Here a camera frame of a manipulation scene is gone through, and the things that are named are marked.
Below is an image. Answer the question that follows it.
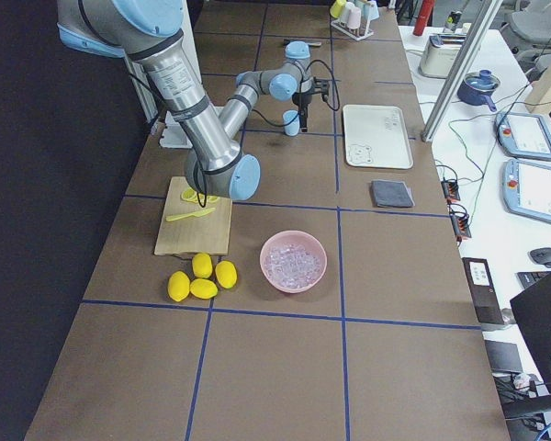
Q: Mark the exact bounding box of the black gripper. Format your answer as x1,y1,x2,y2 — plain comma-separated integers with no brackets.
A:
292,91,312,132

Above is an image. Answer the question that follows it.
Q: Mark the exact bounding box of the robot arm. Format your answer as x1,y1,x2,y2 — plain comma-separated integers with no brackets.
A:
57,0,316,201

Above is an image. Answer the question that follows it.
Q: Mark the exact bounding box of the light blue paper cup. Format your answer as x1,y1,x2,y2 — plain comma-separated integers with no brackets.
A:
282,109,300,137

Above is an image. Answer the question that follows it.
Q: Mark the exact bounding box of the green cup on rack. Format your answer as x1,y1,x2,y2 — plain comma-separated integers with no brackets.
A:
329,0,346,19

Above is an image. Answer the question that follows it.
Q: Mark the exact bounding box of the pink cup on rack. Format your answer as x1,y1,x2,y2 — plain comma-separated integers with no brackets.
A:
339,4,362,30

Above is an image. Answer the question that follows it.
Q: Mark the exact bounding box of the pink bowl of ice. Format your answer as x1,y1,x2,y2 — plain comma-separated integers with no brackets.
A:
259,230,328,294

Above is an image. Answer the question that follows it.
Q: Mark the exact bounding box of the white bear serving tray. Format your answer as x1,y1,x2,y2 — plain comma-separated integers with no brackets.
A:
343,104,413,170

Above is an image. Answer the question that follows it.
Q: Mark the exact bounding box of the folded grey cloth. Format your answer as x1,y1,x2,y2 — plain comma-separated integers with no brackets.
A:
371,180,415,208

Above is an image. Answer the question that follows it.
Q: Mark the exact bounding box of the yellow plastic knife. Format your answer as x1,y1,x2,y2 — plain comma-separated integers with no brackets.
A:
165,208,216,222

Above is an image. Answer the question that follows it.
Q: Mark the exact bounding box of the white toaster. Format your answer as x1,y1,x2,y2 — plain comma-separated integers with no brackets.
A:
419,33,466,79

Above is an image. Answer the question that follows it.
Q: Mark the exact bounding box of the bamboo cutting board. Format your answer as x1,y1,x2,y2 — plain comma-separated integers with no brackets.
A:
154,176,232,257

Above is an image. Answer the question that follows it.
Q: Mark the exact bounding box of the red bottle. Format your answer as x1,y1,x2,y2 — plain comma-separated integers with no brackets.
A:
412,0,435,37

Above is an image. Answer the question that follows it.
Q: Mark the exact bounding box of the whole yellow lemon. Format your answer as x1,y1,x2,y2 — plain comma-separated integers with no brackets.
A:
215,260,238,289
167,271,190,302
189,278,219,300
192,253,213,279

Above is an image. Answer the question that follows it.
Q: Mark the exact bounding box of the blue pot with lid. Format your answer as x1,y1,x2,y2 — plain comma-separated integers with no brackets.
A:
457,69,500,112

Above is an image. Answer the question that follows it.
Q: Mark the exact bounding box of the teach pendant tablet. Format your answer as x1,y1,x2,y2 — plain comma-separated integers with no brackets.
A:
502,159,551,223
494,111,551,162

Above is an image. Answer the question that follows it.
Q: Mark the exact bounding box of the black computer mouse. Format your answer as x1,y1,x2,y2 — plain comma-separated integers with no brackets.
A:
528,247,551,268

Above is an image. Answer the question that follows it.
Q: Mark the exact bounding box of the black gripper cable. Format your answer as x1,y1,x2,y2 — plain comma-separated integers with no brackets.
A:
252,59,342,128

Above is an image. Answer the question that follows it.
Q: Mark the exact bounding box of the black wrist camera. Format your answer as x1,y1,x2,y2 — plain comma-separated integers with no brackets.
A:
312,78,331,103

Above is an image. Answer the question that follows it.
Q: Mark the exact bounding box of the white wire cup rack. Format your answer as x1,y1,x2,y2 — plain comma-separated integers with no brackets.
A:
330,19,374,41

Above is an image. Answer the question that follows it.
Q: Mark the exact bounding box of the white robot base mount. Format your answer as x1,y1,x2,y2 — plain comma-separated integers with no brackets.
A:
158,0,203,149

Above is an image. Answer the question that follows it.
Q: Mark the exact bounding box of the aluminium frame post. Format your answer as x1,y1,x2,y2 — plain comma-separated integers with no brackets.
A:
421,0,502,142

